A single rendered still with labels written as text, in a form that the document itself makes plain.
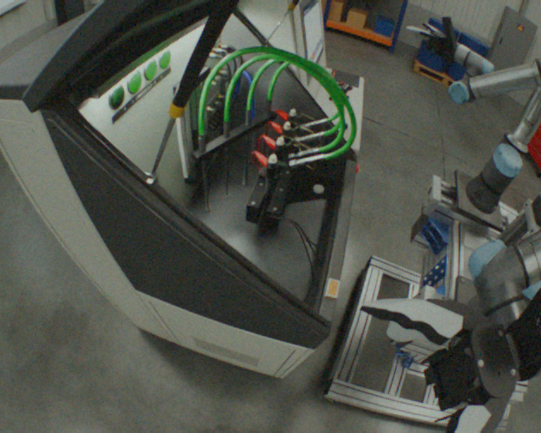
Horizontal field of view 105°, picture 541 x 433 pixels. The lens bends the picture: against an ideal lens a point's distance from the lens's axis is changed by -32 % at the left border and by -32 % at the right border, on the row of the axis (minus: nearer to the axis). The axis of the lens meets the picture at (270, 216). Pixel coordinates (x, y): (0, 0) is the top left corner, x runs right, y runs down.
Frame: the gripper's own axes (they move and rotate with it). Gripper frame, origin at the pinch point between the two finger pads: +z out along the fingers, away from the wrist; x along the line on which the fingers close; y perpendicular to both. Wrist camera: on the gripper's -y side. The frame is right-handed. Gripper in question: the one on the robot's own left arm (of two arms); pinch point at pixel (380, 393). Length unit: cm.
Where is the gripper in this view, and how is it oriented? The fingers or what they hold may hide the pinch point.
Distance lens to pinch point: 21.8
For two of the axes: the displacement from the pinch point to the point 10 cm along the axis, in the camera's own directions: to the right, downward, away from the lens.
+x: -0.5, -7.1, 7.1
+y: -0.9, 7.1, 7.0
